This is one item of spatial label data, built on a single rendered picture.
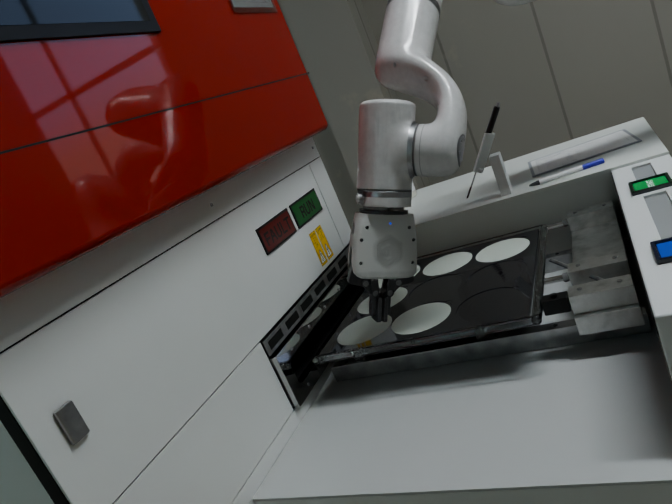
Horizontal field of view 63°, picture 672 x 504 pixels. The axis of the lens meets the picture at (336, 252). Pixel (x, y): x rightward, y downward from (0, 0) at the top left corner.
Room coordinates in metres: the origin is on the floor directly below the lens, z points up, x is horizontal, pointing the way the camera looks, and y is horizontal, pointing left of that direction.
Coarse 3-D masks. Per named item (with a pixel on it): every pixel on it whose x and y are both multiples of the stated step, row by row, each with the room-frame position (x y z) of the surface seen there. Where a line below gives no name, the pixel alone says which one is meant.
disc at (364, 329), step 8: (360, 320) 0.92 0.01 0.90; (368, 320) 0.90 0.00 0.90; (352, 328) 0.90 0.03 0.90; (360, 328) 0.88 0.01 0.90; (368, 328) 0.87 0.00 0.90; (376, 328) 0.85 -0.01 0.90; (384, 328) 0.84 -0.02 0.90; (344, 336) 0.88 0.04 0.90; (352, 336) 0.86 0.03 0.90; (360, 336) 0.85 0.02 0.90; (368, 336) 0.84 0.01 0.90; (344, 344) 0.85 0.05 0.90; (352, 344) 0.83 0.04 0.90
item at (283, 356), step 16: (336, 288) 1.04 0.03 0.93; (320, 304) 0.97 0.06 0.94; (352, 304) 1.09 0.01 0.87; (304, 320) 0.92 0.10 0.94; (320, 320) 0.95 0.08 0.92; (288, 336) 0.87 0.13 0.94; (304, 336) 0.89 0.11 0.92; (288, 352) 0.84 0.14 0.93; (320, 352) 0.92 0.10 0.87; (288, 368) 0.82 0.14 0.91; (320, 368) 0.89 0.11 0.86; (288, 384) 0.81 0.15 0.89; (304, 384) 0.84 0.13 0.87; (304, 400) 0.82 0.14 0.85
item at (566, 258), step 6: (624, 240) 0.89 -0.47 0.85; (558, 252) 0.96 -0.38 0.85; (564, 252) 0.95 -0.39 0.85; (570, 252) 0.94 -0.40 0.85; (546, 258) 0.96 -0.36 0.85; (552, 258) 0.95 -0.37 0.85; (558, 258) 0.95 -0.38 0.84; (564, 258) 0.94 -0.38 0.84; (570, 258) 0.94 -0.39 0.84; (546, 264) 0.96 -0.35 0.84; (552, 264) 0.95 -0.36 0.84; (546, 270) 0.96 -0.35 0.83; (552, 270) 0.96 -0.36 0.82; (558, 270) 0.95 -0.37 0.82
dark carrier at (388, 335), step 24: (480, 264) 0.93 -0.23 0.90; (504, 264) 0.89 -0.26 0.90; (528, 264) 0.85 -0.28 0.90; (408, 288) 0.97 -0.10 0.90; (432, 288) 0.92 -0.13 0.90; (456, 288) 0.88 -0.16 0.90; (480, 288) 0.84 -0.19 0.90; (504, 288) 0.80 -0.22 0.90; (528, 288) 0.76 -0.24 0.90; (456, 312) 0.79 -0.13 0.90; (480, 312) 0.76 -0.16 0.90; (504, 312) 0.72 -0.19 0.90; (528, 312) 0.69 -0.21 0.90; (336, 336) 0.89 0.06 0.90; (384, 336) 0.81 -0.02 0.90; (408, 336) 0.78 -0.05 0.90
